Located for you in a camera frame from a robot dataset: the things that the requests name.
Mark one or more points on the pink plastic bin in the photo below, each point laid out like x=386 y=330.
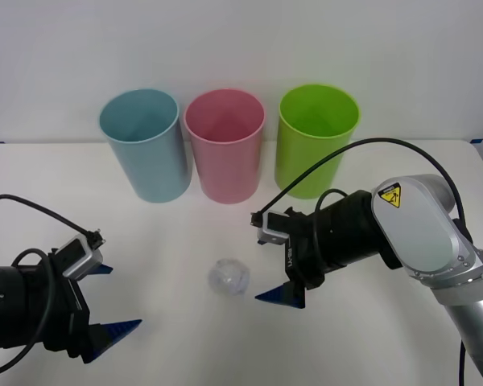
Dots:
x=225 y=169

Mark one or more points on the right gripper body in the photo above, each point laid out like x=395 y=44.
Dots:
x=302 y=257

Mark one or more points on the clear plastic bottle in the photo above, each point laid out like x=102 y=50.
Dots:
x=229 y=277

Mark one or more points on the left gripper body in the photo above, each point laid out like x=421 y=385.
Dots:
x=70 y=317

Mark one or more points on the green plastic bin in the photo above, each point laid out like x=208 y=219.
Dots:
x=326 y=120

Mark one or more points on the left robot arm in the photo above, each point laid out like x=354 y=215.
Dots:
x=12 y=305

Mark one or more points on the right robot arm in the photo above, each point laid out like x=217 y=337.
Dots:
x=418 y=233

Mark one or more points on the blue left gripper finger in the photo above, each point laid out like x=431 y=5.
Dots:
x=110 y=333
x=102 y=271

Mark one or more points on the pale blue plastic bin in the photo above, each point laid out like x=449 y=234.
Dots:
x=153 y=169

